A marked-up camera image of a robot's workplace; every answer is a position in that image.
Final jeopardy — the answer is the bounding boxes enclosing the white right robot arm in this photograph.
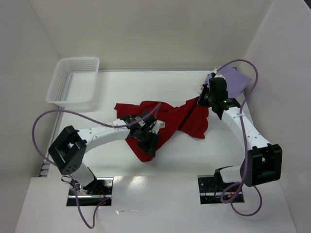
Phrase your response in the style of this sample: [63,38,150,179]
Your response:
[197,71,282,187]

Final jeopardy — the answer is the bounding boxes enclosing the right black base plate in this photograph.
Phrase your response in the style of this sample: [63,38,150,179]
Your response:
[198,175,244,204]

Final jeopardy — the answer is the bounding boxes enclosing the red t-shirt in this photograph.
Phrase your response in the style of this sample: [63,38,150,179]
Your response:
[114,97,209,150]

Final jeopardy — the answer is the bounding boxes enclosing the white plastic laundry basket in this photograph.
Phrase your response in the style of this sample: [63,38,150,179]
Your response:
[45,57,100,111]

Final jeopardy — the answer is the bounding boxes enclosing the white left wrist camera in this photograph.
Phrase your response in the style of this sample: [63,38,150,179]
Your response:
[149,120,165,134]

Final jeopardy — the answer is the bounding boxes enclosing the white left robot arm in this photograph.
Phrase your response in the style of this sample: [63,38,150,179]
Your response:
[48,111,165,194]

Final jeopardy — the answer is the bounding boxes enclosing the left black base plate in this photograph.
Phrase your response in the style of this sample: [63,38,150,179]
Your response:
[76,178,113,206]

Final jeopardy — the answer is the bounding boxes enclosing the folded shirts under purple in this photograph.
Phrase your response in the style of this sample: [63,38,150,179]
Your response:
[197,77,208,94]

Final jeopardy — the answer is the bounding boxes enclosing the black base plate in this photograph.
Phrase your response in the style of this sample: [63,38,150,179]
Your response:
[198,175,244,204]
[76,178,113,206]

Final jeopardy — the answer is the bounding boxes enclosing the folded purple t-shirt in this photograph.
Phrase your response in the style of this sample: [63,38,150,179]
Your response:
[217,66,252,98]

